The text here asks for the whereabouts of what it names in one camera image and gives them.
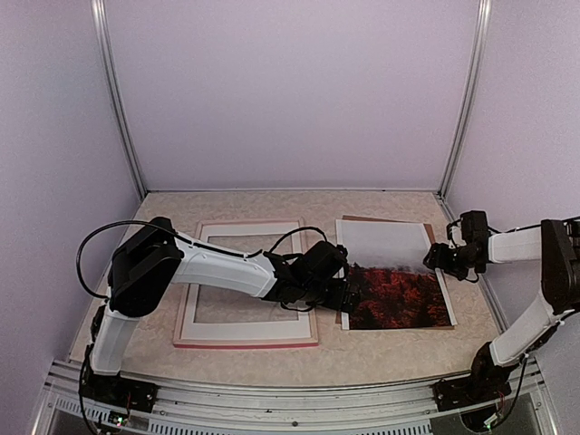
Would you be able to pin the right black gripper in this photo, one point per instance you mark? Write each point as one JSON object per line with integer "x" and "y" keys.
{"x": 438, "y": 259}

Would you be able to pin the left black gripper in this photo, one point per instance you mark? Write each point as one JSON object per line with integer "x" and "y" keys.
{"x": 352, "y": 298}

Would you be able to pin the brown cardboard backing board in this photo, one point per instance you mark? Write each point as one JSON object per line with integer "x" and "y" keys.
{"x": 430, "y": 231}

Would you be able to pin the photo print white border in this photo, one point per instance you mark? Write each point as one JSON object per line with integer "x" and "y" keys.
{"x": 399, "y": 281}

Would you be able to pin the wooden picture frame pink edge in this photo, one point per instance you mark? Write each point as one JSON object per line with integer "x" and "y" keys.
{"x": 244, "y": 342}

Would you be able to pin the white mat board passe-partout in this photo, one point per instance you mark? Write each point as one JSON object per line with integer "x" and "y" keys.
{"x": 244, "y": 328}

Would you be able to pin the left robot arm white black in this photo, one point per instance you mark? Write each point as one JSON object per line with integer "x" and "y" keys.
{"x": 157, "y": 255}

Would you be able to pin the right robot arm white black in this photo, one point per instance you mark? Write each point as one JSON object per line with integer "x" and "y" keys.
{"x": 548, "y": 251}

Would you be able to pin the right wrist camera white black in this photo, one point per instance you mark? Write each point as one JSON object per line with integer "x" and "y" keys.
{"x": 470, "y": 227}

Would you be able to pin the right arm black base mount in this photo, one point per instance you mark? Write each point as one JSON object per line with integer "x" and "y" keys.
{"x": 463, "y": 392}

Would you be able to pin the front aluminium rail base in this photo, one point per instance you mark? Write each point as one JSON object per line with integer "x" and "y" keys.
{"x": 187, "y": 407}

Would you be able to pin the right aluminium corner post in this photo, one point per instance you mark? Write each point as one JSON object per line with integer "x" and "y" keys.
{"x": 468, "y": 97}

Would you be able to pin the aluminium corner post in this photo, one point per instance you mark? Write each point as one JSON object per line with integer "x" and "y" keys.
{"x": 468, "y": 97}
{"x": 100, "y": 22}

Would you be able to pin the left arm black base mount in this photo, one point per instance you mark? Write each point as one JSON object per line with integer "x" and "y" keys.
{"x": 120, "y": 392}

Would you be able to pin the left aluminium corner post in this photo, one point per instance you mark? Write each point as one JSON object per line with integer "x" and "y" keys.
{"x": 100, "y": 22}

